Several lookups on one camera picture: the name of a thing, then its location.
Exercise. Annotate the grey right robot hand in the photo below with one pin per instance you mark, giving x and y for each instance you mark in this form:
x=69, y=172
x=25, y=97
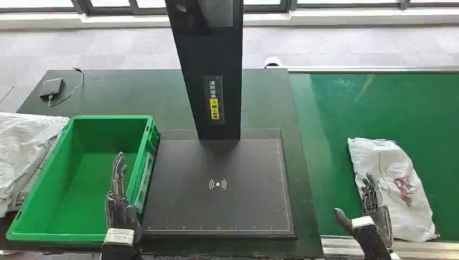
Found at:
x=382, y=219

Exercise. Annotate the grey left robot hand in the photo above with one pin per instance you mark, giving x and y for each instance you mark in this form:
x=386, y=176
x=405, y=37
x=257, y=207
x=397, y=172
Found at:
x=118, y=211

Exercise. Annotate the white parcel with maroon smear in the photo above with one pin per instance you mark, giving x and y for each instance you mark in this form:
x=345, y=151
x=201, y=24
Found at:
x=391, y=161

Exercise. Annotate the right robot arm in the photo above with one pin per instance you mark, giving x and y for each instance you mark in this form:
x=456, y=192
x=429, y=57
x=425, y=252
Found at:
x=371, y=245

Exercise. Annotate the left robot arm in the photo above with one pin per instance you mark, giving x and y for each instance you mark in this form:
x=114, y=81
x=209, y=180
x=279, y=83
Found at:
x=118, y=253

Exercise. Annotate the white label on crate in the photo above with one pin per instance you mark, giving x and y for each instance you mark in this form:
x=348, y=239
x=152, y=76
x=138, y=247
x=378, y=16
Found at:
x=145, y=179

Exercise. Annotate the green plastic crate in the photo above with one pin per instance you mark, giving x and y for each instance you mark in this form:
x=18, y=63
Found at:
x=71, y=186

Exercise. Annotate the green conveyor belt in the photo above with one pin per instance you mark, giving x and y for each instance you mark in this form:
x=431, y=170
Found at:
x=376, y=107

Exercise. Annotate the large white woven sack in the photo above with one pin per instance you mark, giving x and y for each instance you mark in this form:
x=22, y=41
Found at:
x=21, y=150

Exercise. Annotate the black power bank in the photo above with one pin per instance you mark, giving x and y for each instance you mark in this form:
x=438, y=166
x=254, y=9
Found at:
x=51, y=87

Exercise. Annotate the black yellow warning label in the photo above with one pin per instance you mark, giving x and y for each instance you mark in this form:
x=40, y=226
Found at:
x=214, y=102

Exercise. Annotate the black scanner column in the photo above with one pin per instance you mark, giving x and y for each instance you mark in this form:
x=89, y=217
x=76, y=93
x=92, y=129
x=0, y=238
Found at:
x=211, y=54

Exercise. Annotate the white conveyor roller end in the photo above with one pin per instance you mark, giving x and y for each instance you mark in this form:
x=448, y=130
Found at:
x=273, y=62

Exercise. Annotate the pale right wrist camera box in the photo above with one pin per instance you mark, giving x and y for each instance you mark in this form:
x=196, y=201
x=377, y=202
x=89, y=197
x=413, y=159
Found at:
x=363, y=222

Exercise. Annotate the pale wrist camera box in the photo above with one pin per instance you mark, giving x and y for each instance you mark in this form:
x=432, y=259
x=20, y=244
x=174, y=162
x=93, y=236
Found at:
x=119, y=237
x=363, y=222

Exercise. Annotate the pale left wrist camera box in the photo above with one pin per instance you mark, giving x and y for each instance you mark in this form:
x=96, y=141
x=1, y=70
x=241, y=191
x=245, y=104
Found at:
x=119, y=237

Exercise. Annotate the silver conveyor side rail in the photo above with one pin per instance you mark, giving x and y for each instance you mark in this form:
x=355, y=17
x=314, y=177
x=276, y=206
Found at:
x=423, y=247
x=373, y=69

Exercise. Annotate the dark window frame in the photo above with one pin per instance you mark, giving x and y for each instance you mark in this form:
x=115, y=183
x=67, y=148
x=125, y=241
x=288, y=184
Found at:
x=84, y=6

